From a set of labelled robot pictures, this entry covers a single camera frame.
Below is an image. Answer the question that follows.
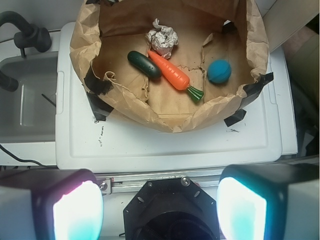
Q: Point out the orange toy carrot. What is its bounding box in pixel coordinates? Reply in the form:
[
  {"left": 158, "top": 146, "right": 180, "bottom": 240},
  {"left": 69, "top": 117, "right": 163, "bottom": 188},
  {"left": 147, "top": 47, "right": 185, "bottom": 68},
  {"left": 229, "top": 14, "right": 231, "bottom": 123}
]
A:
[{"left": 147, "top": 50, "right": 204, "bottom": 103}]

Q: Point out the aluminium rail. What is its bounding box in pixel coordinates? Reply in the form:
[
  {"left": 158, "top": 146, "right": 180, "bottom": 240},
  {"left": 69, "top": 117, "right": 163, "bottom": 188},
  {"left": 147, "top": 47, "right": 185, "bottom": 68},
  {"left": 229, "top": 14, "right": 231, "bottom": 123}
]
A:
[{"left": 95, "top": 167, "right": 224, "bottom": 195}]

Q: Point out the thin black wire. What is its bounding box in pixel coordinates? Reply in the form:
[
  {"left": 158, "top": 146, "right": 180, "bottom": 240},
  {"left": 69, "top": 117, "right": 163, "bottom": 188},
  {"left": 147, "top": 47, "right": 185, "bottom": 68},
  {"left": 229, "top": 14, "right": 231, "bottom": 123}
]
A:
[{"left": 0, "top": 143, "right": 48, "bottom": 167}]

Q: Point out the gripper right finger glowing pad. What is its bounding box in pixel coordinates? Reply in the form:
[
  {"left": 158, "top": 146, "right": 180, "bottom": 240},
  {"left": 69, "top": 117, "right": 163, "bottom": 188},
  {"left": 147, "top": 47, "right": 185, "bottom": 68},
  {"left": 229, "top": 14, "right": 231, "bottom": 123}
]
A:
[{"left": 216, "top": 163, "right": 320, "bottom": 240}]

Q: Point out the white plastic lid platform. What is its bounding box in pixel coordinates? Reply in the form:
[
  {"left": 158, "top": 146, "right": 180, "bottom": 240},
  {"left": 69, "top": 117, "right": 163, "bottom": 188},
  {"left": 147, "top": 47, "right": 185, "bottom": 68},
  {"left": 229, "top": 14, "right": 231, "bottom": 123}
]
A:
[{"left": 55, "top": 22, "right": 282, "bottom": 173}]

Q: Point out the blue ball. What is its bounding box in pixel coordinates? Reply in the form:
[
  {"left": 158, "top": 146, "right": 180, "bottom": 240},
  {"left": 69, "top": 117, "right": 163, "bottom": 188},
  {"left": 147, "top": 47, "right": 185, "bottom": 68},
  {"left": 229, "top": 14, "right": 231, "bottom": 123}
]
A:
[{"left": 207, "top": 59, "right": 232, "bottom": 84}]

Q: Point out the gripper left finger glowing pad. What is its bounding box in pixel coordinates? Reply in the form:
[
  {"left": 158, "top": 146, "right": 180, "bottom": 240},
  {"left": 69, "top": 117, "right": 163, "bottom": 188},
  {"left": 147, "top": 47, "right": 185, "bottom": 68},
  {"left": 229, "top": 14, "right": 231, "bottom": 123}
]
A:
[{"left": 0, "top": 169, "right": 104, "bottom": 240}]

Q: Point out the black octagonal mount plate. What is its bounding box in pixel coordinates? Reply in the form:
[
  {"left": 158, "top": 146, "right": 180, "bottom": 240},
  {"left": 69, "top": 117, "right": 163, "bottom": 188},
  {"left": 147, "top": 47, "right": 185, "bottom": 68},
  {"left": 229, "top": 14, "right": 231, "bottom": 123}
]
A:
[{"left": 123, "top": 180, "right": 221, "bottom": 240}]

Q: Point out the dark green toy cucumber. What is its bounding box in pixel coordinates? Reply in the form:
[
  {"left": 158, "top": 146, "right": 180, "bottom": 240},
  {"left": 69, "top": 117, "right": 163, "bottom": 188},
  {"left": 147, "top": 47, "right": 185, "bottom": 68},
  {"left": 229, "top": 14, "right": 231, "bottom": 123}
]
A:
[{"left": 127, "top": 50, "right": 162, "bottom": 79}]

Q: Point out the crumpled white paper ball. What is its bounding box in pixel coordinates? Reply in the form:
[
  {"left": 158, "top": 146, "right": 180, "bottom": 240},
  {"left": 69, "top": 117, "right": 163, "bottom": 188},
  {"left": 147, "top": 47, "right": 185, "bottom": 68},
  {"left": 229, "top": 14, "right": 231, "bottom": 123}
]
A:
[{"left": 145, "top": 18, "right": 179, "bottom": 60}]

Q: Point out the black faucet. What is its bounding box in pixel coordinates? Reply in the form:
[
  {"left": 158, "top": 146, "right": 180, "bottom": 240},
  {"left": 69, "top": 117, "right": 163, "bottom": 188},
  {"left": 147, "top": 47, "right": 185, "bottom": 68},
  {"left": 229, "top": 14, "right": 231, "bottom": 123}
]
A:
[{"left": 0, "top": 11, "right": 52, "bottom": 59}]

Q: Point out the grey sink basin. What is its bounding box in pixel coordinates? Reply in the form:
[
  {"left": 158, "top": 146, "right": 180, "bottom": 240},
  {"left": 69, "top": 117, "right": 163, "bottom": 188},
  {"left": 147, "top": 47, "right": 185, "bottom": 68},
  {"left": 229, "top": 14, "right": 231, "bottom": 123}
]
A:
[{"left": 0, "top": 51, "right": 58, "bottom": 144}]

